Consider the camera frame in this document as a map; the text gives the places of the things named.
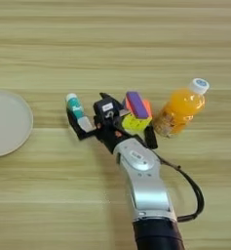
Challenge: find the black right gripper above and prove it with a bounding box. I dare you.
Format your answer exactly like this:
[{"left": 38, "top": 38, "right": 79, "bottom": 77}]
[{"left": 65, "top": 92, "right": 137, "bottom": 154}]

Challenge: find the teal and white glue stick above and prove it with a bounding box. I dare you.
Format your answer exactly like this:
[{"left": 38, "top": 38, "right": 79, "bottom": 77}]
[{"left": 64, "top": 93, "right": 96, "bottom": 134}]

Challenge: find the round beige plate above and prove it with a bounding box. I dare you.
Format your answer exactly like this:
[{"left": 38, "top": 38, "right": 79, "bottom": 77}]
[{"left": 0, "top": 90, "right": 34, "bottom": 158}]

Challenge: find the black box with white label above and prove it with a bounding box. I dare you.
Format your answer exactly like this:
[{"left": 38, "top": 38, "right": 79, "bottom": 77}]
[{"left": 93, "top": 98, "right": 121, "bottom": 123}]

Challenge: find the multicoloured puzzle cube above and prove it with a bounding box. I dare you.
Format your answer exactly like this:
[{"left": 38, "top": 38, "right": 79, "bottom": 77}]
[{"left": 121, "top": 97, "right": 153, "bottom": 133}]

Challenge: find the purple rectangular block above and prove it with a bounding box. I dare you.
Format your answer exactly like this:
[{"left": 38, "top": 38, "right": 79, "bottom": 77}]
[{"left": 125, "top": 91, "right": 150, "bottom": 119}]

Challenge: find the small black cylinder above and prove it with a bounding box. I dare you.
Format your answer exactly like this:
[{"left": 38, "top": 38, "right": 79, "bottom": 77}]
[{"left": 143, "top": 124, "right": 159, "bottom": 150}]

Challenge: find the orange juice bottle white cap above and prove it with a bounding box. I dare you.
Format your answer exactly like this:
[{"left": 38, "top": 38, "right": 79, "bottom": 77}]
[{"left": 151, "top": 77, "right": 211, "bottom": 139}]

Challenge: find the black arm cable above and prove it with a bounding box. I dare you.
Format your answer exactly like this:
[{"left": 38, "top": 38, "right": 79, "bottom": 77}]
[{"left": 151, "top": 149, "right": 206, "bottom": 224}]

